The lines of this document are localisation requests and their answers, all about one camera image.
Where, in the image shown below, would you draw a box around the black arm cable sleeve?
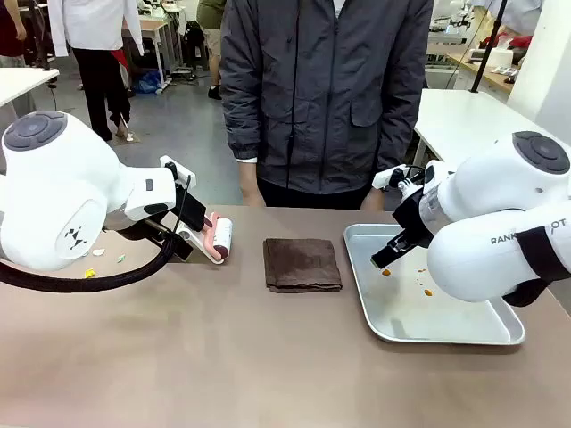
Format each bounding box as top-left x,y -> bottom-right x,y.
0,222 -> 184,294
502,218 -> 571,309

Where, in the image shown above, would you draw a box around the white side table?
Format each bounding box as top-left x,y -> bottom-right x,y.
413,87 -> 557,167

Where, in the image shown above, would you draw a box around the white folded stand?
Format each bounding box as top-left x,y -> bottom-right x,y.
175,224 -> 226,267

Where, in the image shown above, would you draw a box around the person's grey zip jacket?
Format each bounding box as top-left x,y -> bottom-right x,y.
219,0 -> 435,196

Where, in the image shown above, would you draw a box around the black right arm cable sleeve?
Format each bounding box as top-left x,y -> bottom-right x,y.
502,218 -> 571,309

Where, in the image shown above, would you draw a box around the wooden background desk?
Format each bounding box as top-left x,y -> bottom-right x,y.
444,52 -> 518,95

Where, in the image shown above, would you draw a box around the bystander in olive shirt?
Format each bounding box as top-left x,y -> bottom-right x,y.
195,0 -> 229,101

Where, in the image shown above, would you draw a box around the brown cloth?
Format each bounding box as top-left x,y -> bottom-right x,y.
262,237 -> 344,294

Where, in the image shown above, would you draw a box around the bystander in white coat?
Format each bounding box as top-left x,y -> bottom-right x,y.
47,0 -> 146,144

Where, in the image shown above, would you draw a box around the person's black trousers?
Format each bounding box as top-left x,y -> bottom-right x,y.
257,177 -> 375,211

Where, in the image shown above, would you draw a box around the black stand pole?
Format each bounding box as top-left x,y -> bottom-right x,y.
469,0 -> 510,95

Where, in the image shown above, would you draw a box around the silver metal tray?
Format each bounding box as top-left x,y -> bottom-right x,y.
343,222 -> 527,347

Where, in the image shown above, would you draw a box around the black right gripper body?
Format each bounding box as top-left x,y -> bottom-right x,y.
391,188 -> 437,250

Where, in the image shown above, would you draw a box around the pink white lint roller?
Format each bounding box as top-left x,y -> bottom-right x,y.
202,212 -> 235,263

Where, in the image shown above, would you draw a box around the black left arm cable sleeve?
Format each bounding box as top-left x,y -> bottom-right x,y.
0,222 -> 184,294

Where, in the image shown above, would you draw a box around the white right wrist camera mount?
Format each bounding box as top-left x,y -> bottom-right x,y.
371,163 -> 452,198

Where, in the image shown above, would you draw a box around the bystander in dark red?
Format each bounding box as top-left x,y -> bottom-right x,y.
0,0 -> 29,69

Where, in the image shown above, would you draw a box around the background desk with white frame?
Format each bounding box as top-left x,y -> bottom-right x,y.
120,16 -> 180,91

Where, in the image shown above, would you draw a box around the white table with pole base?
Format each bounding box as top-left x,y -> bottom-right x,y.
0,66 -> 61,112

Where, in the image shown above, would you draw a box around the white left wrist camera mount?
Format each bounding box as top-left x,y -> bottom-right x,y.
159,154 -> 197,185

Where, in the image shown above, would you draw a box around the blue plastic bag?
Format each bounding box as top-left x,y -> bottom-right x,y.
133,70 -> 163,95

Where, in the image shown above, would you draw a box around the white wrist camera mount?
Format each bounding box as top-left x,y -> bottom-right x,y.
371,163 -> 452,198
159,154 -> 197,185

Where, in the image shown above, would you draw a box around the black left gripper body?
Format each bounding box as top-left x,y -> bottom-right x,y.
175,184 -> 209,232

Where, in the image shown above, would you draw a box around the person's right hand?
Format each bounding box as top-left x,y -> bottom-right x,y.
239,171 -> 268,208

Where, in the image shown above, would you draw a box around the person's left hand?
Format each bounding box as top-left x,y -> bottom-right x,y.
360,186 -> 386,212

